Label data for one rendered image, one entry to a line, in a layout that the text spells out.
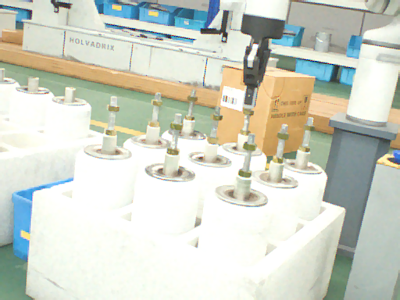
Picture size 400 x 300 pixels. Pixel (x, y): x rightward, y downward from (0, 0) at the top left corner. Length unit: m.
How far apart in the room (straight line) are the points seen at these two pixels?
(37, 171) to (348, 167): 0.66
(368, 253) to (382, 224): 0.05
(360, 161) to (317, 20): 8.03
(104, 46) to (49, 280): 2.41
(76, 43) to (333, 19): 6.38
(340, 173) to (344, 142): 0.07
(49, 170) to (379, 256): 0.64
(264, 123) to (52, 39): 1.77
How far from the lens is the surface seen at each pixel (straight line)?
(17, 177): 1.08
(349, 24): 9.15
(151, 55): 3.06
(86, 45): 3.28
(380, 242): 0.88
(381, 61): 1.24
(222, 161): 0.91
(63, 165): 1.16
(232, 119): 2.06
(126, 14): 6.18
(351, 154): 1.25
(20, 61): 3.46
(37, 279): 0.93
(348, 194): 1.27
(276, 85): 1.97
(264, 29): 0.94
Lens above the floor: 0.49
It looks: 14 degrees down
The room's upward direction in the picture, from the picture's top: 9 degrees clockwise
